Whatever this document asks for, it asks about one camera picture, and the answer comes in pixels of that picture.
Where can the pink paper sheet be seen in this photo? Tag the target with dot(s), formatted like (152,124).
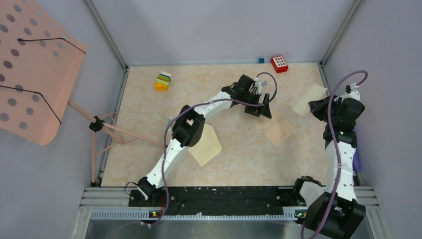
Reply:
(277,129)

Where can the yellow envelope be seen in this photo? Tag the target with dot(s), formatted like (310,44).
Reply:
(208,146)

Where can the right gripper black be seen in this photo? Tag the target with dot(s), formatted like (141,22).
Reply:
(318,106)

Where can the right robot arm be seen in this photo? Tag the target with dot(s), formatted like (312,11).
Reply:
(333,210)

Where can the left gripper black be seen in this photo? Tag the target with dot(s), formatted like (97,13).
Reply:
(263,110)

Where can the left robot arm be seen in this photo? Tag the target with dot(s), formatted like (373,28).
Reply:
(188,126)

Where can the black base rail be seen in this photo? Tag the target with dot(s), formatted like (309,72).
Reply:
(247,203)

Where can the stacked colourful toy blocks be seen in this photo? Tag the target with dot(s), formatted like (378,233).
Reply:
(163,81)

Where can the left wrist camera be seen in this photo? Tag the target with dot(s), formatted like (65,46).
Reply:
(259,84)

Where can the pink perforated music stand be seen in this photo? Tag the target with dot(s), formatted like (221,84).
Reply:
(48,78)

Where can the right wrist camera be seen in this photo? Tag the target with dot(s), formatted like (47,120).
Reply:
(352,91)

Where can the letter sheet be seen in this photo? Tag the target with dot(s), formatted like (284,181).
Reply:
(313,93)

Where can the red toy block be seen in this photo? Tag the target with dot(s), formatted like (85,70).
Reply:
(279,64)

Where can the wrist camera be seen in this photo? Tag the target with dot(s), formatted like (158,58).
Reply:
(352,91)
(259,84)

